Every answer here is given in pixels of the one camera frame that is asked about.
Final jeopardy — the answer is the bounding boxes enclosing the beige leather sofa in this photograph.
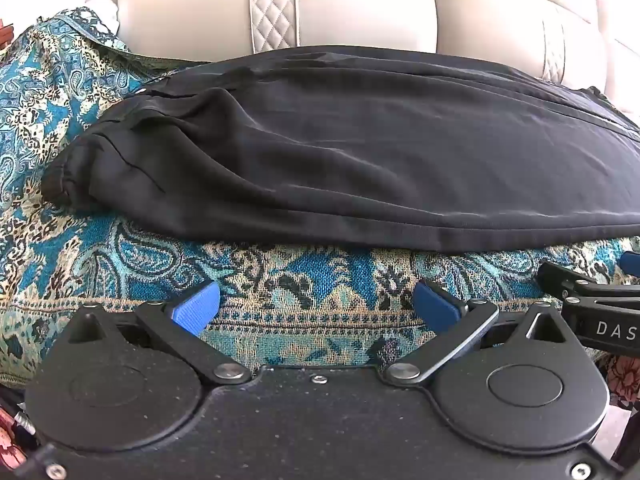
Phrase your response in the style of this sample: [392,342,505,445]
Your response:
[98,0,639,116]

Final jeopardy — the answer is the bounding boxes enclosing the black pants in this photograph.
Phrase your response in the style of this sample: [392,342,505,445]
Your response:
[41,47,639,252]

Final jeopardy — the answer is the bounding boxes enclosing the dark wooden cabinet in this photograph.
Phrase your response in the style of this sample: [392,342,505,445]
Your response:
[0,20,14,50]

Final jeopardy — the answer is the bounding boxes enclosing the red floral rug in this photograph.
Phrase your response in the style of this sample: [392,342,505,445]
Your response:
[597,354,640,411]

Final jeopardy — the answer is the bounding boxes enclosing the blue paisley sofa throw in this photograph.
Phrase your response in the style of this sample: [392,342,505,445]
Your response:
[1,7,639,385]

